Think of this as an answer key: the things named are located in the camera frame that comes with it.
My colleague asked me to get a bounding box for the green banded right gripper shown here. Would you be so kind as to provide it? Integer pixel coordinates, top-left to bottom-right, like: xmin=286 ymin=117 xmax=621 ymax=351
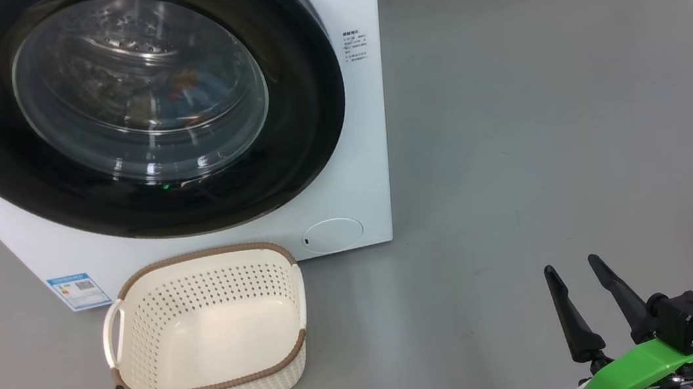
xmin=542 ymin=241 xmax=693 ymax=389

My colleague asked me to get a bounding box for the blue garment with orange prints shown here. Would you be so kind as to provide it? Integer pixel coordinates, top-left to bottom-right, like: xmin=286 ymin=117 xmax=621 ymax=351
xmin=153 ymin=62 xmax=245 ymax=129

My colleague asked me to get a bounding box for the white front-load washing machine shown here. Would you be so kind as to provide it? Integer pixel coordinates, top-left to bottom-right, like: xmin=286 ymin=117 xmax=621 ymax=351
xmin=0 ymin=0 xmax=414 ymax=321

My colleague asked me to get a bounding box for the blue energy label sticker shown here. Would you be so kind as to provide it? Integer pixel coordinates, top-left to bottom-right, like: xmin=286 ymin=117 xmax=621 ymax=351
xmin=46 ymin=270 xmax=113 ymax=316

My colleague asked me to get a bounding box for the round white filter cover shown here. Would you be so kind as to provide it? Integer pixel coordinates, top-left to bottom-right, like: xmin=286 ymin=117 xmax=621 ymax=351
xmin=299 ymin=215 xmax=367 ymax=256

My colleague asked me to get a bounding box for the small printed text sticker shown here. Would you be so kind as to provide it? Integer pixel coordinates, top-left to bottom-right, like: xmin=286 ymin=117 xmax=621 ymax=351
xmin=341 ymin=28 xmax=370 ymax=64

